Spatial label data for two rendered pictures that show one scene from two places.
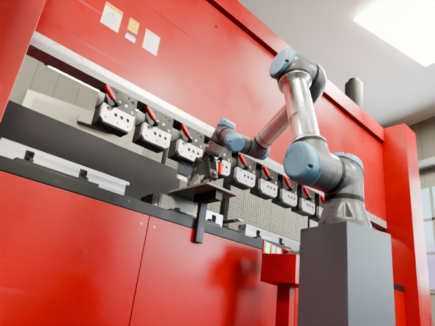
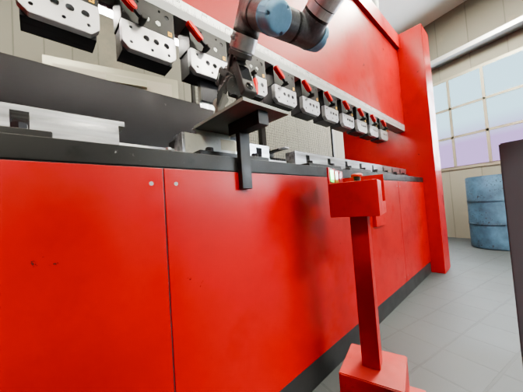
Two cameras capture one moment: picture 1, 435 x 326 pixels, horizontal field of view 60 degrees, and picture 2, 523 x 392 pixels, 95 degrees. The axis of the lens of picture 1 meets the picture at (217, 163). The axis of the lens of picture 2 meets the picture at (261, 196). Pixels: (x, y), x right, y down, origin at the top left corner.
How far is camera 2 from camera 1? 0.87 m
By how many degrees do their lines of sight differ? 20
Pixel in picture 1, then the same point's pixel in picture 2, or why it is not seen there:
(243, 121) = not seen: hidden behind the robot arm
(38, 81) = (50, 44)
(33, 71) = not seen: hidden behind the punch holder
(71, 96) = (93, 57)
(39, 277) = not seen: outside the picture
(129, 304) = (164, 306)
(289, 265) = (368, 194)
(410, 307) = (428, 193)
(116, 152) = (128, 95)
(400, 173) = (416, 76)
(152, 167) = (179, 108)
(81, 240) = (27, 243)
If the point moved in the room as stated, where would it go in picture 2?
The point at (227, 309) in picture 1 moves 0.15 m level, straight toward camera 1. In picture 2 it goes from (295, 253) to (300, 263)
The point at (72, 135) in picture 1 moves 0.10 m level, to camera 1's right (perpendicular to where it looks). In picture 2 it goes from (55, 78) to (81, 77)
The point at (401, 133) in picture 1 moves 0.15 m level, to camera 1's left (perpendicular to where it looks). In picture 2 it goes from (417, 35) to (401, 36)
